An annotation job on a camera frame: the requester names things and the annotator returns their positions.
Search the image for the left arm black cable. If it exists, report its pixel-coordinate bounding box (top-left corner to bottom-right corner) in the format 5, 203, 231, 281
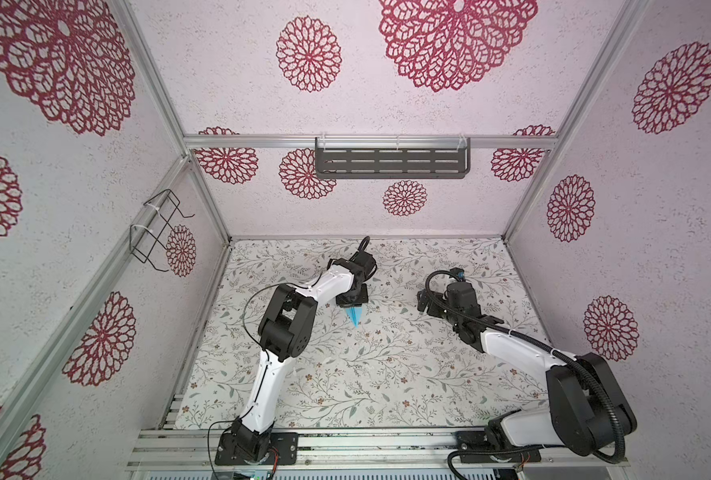
204, 235, 379, 480

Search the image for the black wire wall rack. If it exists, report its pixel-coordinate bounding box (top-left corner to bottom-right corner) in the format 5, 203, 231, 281
128, 189, 198, 278

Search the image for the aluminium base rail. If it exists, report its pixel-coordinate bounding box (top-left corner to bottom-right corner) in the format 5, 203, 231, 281
121, 427, 635, 479

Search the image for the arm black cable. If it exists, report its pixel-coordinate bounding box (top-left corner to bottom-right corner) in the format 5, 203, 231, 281
423, 268, 627, 480
204, 235, 379, 480

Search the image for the dark grey slotted wall shelf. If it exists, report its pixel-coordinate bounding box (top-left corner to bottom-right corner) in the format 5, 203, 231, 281
314, 138, 471, 180

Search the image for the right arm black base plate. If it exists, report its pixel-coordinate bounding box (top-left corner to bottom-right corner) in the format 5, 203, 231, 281
455, 430, 543, 464

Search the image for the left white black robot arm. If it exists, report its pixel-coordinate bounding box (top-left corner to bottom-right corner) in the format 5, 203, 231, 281
228, 252, 377, 463

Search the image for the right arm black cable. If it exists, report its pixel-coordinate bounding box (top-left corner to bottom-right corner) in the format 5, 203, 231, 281
423, 268, 627, 480

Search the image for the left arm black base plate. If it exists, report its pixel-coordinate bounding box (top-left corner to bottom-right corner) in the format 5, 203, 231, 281
215, 432, 300, 466

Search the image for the light blue square paper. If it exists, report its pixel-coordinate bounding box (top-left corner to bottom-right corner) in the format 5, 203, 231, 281
344, 305, 363, 327

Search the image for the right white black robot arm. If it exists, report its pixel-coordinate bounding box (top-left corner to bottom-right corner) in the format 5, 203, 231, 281
417, 283, 637, 464

